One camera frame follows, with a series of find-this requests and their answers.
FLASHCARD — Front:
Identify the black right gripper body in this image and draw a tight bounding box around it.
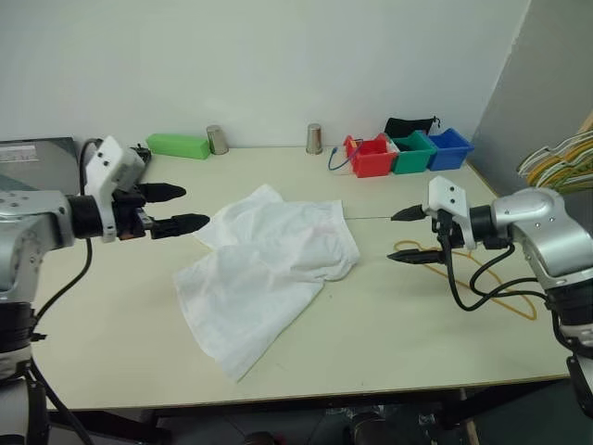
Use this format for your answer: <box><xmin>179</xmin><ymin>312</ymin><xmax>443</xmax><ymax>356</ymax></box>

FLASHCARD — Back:
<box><xmin>430</xmin><ymin>208</ymin><xmax>465</xmax><ymax>250</ymax></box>

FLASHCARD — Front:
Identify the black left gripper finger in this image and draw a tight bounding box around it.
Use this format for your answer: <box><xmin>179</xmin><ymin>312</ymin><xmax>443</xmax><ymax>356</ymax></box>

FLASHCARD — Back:
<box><xmin>150</xmin><ymin>213</ymin><xmax>210</xmax><ymax>240</ymax></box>
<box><xmin>138</xmin><ymin>183</ymin><xmax>187</xmax><ymax>204</ymax></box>

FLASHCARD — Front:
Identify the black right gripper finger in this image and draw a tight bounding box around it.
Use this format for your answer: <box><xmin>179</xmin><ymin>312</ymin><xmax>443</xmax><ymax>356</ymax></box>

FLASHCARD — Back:
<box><xmin>386</xmin><ymin>248</ymin><xmax>448</xmax><ymax>265</ymax></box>
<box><xmin>391</xmin><ymin>205</ymin><xmax>430</xmax><ymax>223</ymax></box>

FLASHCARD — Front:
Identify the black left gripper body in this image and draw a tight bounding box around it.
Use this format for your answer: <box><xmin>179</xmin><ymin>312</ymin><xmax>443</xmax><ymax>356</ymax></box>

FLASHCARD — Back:
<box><xmin>110</xmin><ymin>183</ymin><xmax>157</xmax><ymax>241</ymax></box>

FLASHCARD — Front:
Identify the white cloth garment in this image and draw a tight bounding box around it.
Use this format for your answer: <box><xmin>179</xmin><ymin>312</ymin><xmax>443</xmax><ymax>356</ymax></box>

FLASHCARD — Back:
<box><xmin>172</xmin><ymin>184</ymin><xmax>361</xmax><ymax>382</ymax></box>

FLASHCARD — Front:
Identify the yellow wire hanger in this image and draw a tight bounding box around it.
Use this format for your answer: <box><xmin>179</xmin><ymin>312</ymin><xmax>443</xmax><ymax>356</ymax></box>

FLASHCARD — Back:
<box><xmin>393</xmin><ymin>239</ymin><xmax>538</xmax><ymax>321</ymax></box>

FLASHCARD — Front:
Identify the green rectangular box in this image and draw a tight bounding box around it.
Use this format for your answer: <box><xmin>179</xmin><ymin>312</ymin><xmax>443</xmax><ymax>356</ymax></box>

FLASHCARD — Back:
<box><xmin>145</xmin><ymin>133</ymin><xmax>210</xmax><ymax>160</ymax></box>

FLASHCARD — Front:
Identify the green plastic bin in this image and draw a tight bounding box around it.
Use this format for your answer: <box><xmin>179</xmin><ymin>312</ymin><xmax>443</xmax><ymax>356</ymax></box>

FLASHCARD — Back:
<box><xmin>390</xmin><ymin>130</ymin><xmax>437</xmax><ymax>175</ymax></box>

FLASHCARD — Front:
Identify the red plastic bin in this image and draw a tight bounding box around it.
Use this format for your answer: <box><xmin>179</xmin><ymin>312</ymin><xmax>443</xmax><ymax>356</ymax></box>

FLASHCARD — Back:
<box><xmin>343</xmin><ymin>133</ymin><xmax>398</xmax><ymax>179</ymax></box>

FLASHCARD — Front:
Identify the blue plastic bin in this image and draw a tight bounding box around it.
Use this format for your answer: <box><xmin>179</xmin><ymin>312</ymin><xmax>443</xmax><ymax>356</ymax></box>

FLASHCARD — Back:
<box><xmin>426</xmin><ymin>128</ymin><xmax>475</xmax><ymax>172</ymax></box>

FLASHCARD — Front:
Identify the wide metal cup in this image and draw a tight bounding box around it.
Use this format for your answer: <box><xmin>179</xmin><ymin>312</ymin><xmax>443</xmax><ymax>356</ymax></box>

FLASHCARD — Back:
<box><xmin>206</xmin><ymin>123</ymin><xmax>230</xmax><ymax>156</ymax></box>

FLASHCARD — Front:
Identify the grey laptop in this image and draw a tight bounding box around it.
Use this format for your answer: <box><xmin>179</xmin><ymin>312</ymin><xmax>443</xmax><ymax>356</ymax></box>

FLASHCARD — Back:
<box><xmin>0</xmin><ymin>136</ymin><xmax>82</xmax><ymax>196</ymax></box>

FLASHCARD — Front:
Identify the slim metal cup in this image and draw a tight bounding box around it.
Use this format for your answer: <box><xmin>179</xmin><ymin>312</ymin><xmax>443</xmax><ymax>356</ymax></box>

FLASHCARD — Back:
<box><xmin>305</xmin><ymin>122</ymin><xmax>324</xmax><ymax>155</ymax></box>

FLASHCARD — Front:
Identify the wooden table leg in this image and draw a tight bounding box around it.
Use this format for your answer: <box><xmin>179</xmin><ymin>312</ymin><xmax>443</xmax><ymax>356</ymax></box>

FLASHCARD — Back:
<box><xmin>458</xmin><ymin>388</ymin><xmax>481</xmax><ymax>445</ymax></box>

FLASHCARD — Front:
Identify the large dark rounded shape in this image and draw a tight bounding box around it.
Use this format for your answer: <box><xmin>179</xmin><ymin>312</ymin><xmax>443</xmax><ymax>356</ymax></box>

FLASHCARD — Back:
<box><xmin>349</xmin><ymin>410</ymin><xmax>386</xmax><ymax>445</ymax></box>

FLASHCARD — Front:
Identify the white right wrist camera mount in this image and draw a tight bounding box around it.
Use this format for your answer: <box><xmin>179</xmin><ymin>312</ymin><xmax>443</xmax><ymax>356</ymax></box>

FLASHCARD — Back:
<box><xmin>427</xmin><ymin>175</ymin><xmax>478</xmax><ymax>251</ymax></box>

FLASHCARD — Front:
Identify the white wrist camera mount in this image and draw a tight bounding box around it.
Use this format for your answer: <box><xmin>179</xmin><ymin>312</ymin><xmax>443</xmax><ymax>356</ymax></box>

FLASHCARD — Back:
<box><xmin>427</xmin><ymin>175</ymin><xmax>478</xmax><ymax>251</ymax></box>
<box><xmin>82</xmin><ymin>135</ymin><xmax>148</xmax><ymax>244</ymax></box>

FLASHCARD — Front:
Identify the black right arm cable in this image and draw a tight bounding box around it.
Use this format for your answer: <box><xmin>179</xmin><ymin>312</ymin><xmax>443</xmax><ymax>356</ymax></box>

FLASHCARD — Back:
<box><xmin>436</xmin><ymin>210</ymin><xmax>557</xmax><ymax>312</ymax></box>

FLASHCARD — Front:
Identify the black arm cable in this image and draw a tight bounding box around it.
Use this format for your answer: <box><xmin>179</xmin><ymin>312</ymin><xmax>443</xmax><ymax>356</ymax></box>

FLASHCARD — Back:
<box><xmin>436</xmin><ymin>210</ymin><xmax>557</xmax><ymax>312</ymax></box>
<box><xmin>28</xmin><ymin>137</ymin><xmax>106</xmax><ymax>445</ymax></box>

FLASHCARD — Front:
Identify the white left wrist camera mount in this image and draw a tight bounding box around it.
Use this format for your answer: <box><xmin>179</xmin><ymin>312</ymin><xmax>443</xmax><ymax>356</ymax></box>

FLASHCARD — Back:
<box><xmin>82</xmin><ymin>135</ymin><xmax>148</xmax><ymax>244</ymax></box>

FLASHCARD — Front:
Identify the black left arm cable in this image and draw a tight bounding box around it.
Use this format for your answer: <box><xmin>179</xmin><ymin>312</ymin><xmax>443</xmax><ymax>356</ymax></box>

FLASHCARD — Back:
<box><xmin>28</xmin><ymin>137</ymin><xmax>106</xmax><ymax>445</ymax></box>

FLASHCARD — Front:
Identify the black drawstring pouch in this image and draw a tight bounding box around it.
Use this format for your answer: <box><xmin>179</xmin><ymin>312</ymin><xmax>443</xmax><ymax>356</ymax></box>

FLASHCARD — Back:
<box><xmin>383</xmin><ymin>115</ymin><xmax>441</xmax><ymax>139</ymax></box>

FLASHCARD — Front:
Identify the blue cable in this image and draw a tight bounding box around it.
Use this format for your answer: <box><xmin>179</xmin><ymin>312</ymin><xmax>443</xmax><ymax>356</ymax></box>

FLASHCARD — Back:
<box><xmin>329</xmin><ymin>146</ymin><xmax>360</xmax><ymax>173</ymax></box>

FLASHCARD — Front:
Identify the bundle of wire hangers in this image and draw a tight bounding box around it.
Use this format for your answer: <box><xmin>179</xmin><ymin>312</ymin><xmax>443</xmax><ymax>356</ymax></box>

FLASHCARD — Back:
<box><xmin>516</xmin><ymin>129</ymin><xmax>593</xmax><ymax>191</ymax></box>

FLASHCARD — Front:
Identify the black table frame bar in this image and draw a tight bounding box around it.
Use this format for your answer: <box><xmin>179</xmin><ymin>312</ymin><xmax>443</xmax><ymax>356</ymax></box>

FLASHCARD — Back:
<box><xmin>442</xmin><ymin>379</ymin><xmax>572</xmax><ymax>430</ymax></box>

